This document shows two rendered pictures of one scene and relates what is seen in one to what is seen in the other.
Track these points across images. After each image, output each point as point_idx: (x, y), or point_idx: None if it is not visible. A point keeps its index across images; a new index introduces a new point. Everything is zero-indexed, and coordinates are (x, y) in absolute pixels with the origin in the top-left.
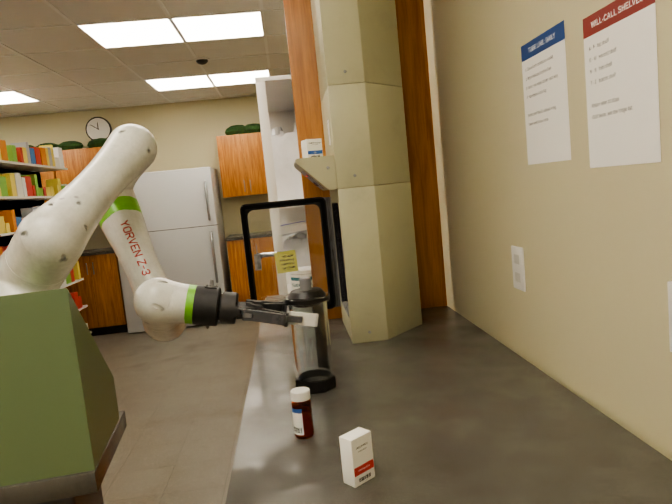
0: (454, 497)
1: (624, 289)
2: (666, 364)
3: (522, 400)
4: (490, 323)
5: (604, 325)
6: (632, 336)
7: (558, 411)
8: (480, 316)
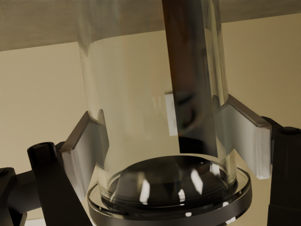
0: None
1: (13, 143)
2: None
3: (29, 36)
4: (266, 25)
5: (34, 109)
6: (1, 114)
7: (4, 44)
8: (299, 21)
